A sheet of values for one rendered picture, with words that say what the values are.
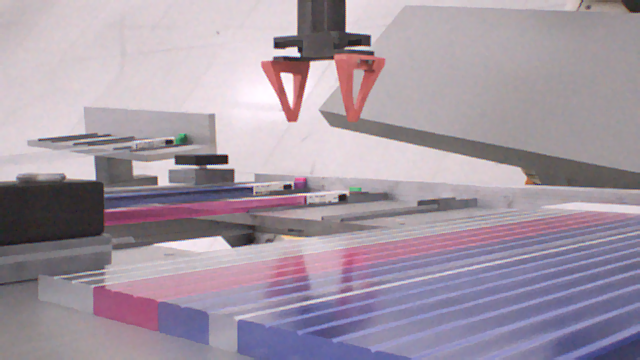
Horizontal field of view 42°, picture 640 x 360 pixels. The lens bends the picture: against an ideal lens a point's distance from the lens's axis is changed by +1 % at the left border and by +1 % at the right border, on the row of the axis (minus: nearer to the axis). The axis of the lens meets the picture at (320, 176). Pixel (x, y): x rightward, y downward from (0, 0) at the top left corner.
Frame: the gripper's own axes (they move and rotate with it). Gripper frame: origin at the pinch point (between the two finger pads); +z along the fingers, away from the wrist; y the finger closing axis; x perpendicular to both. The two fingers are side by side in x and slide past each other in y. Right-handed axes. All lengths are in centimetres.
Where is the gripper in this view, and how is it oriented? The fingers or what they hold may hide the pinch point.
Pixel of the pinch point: (321, 115)
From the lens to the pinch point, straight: 98.2
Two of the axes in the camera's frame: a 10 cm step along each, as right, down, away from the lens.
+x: 6.8, -0.5, 7.3
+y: 7.3, 0.5, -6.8
